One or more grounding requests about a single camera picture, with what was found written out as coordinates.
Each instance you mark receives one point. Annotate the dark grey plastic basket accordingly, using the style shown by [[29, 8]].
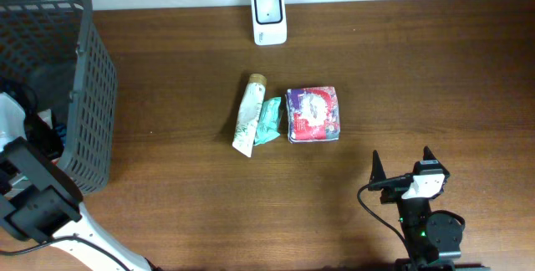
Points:
[[52, 52]]

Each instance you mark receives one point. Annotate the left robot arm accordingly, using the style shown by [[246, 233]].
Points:
[[39, 201]]

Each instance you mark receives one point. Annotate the white barcode scanner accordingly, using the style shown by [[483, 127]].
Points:
[[269, 22]]

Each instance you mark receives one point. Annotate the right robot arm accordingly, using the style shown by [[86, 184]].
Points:
[[432, 239]]

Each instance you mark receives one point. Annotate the red purple tissue pack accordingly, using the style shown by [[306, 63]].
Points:
[[313, 114]]

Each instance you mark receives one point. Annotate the white tube with cork cap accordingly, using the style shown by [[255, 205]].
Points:
[[248, 114]]

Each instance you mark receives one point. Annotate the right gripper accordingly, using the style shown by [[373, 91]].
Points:
[[394, 187]]

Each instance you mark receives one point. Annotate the teal wet wipes pouch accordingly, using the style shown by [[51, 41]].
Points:
[[269, 121]]

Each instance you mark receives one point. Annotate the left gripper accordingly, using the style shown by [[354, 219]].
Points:
[[57, 144]]

